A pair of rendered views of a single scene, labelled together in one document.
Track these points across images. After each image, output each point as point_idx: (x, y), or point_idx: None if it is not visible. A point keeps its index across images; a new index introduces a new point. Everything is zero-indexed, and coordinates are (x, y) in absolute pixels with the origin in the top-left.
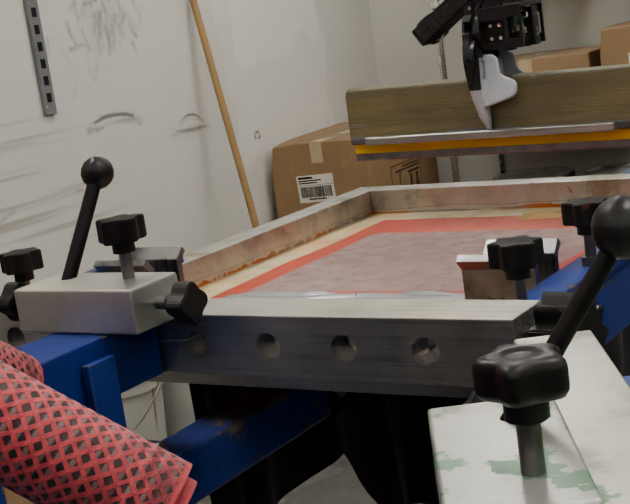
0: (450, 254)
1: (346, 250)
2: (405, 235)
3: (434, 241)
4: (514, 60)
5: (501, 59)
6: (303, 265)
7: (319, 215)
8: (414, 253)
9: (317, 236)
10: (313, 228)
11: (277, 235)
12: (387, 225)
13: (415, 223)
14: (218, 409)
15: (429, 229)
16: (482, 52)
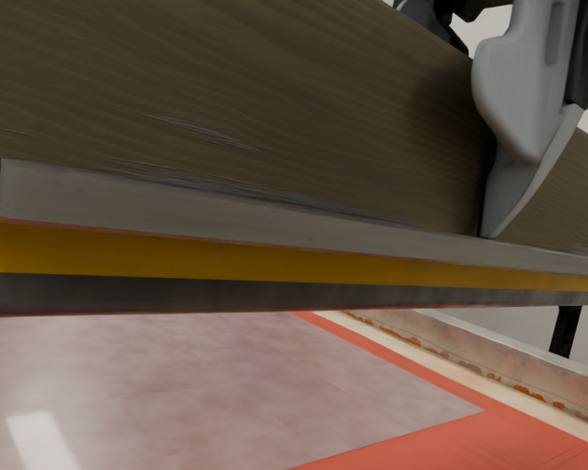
0: (189, 359)
1: (371, 360)
2: (422, 409)
3: (318, 395)
4: (514, 2)
5: (553, 15)
6: (325, 329)
7: (539, 365)
8: (256, 358)
9: (517, 389)
10: (513, 371)
11: (433, 327)
12: (564, 445)
13: (553, 463)
14: None
15: (454, 441)
16: (451, 1)
